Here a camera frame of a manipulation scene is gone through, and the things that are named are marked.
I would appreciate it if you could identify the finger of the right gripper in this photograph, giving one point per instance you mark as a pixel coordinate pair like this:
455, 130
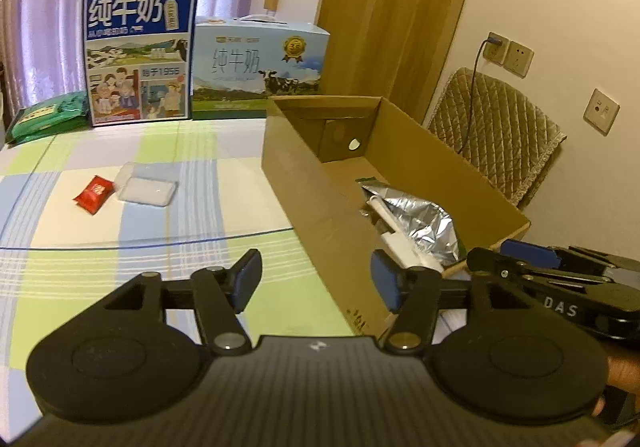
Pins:
507, 267
535, 255

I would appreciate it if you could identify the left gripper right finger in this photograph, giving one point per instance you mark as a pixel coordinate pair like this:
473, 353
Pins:
411, 295

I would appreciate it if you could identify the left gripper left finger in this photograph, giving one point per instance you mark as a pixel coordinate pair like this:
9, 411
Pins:
219, 296

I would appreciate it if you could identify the silver green foil pouch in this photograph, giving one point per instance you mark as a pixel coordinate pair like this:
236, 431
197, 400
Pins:
429, 226

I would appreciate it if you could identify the clear plastic case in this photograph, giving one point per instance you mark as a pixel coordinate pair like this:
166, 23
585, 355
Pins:
134, 183

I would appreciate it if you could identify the red candy packet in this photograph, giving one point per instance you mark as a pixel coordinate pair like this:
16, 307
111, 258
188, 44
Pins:
94, 195

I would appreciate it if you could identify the person right hand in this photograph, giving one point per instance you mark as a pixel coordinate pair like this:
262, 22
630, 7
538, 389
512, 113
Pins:
624, 371

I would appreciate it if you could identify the white tube in box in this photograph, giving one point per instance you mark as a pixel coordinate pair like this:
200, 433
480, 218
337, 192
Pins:
404, 250

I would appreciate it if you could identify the brown cardboard box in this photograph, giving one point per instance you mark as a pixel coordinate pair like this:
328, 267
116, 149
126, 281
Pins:
316, 148

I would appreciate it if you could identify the quilted chair cushion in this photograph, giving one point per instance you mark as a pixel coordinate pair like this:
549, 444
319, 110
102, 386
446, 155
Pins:
493, 126

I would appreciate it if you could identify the checked tablecloth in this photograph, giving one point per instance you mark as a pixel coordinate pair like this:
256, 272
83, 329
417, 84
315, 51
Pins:
57, 259

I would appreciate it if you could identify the light blue milk box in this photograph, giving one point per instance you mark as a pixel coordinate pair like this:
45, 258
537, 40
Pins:
238, 64

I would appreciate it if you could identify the green wet wipes pack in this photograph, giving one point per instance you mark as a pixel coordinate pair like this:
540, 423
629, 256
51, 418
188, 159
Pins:
57, 115

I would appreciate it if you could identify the blue milk carton box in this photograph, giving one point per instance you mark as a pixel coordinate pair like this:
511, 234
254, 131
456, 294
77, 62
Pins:
138, 59

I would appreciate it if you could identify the wooden door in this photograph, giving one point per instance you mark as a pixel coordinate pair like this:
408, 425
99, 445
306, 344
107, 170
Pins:
390, 48

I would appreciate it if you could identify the beige wall outlet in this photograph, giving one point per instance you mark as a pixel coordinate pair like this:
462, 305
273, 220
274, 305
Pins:
601, 112

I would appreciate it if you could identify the wall socket with plug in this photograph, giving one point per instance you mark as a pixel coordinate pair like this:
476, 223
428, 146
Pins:
496, 48

